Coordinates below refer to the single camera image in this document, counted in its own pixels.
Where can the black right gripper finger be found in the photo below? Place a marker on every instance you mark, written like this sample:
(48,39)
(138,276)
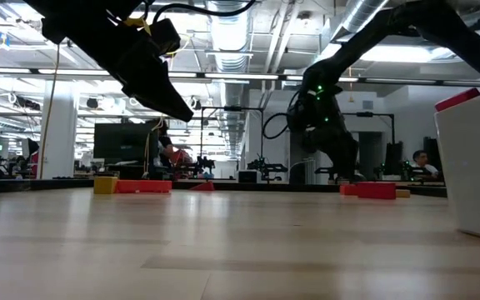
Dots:
(342,154)

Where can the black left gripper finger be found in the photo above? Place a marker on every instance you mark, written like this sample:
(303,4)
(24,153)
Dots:
(161,100)

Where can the red wedge toy block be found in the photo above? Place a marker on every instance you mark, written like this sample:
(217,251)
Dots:
(203,187)

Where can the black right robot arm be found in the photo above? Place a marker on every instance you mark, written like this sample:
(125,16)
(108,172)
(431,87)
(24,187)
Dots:
(369,37)

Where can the yellow tape tag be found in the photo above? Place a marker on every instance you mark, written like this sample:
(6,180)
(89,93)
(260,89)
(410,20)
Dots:
(138,24)

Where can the person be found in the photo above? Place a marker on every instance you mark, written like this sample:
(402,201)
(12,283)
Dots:
(167,148)
(423,163)

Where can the red rectangular toy block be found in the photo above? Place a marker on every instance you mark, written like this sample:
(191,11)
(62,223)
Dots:
(376,190)

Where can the black background monitor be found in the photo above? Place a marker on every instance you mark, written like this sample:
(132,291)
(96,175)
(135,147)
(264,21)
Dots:
(125,141)

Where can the plain wooden rectangular block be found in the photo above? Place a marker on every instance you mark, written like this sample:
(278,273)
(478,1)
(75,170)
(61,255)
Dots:
(403,193)

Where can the black background box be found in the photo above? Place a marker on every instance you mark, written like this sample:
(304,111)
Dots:
(249,176)

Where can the white building column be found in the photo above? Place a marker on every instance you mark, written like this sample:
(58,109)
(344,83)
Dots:
(58,129)

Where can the yellow rectangular toy brick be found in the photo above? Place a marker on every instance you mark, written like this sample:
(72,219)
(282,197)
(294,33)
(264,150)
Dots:
(105,185)

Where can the white plastic bin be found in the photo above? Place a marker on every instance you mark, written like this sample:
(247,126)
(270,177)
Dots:
(473,166)

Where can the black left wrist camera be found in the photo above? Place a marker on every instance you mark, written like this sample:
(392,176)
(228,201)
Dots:
(167,37)

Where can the black background station frame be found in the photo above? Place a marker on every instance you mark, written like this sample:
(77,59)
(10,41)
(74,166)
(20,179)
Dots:
(231,108)

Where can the silver ventilation duct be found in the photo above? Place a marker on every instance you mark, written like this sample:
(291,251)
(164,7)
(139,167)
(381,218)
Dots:
(229,62)
(361,14)

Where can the black metal table frame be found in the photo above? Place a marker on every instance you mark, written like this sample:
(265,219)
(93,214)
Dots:
(36,185)

